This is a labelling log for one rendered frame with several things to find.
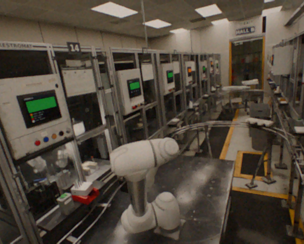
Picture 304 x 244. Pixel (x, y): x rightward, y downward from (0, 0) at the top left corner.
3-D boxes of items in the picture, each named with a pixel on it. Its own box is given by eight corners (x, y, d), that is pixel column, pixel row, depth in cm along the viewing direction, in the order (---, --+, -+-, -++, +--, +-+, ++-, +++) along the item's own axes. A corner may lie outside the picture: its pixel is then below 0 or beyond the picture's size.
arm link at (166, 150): (170, 138, 102) (145, 143, 99) (180, 130, 84) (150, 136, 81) (176, 162, 99) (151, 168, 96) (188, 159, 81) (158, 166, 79)
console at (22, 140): (18, 160, 109) (-10, 80, 96) (-5, 155, 122) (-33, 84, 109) (75, 135, 144) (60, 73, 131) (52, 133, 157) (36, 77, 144)
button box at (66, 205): (66, 215, 127) (62, 201, 123) (59, 212, 130) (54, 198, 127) (75, 207, 133) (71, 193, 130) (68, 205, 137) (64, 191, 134)
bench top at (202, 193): (206, 311, 90) (206, 305, 89) (62, 241, 140) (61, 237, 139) (235, 163, 215) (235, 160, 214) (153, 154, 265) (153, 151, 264)
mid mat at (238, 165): (273, 182, 272) (273, 181, 272) (232, 177, 298) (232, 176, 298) (269, 153, 356) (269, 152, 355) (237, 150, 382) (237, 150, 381)
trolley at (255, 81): (260, 107, 677) (261, 80, 649) (242, 108, 697) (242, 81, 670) (256, 102, 752) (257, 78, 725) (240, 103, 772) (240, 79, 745)
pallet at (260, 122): (243, 125, 288) (243, 119, 285) (249, 123, 294) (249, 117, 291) (267, 130, 257) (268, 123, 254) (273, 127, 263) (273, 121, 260)
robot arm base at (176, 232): (188, 217, 142) (187, 211, 140) (177, 241, 124) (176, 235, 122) (165, 212, 151) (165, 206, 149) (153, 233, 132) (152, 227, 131)
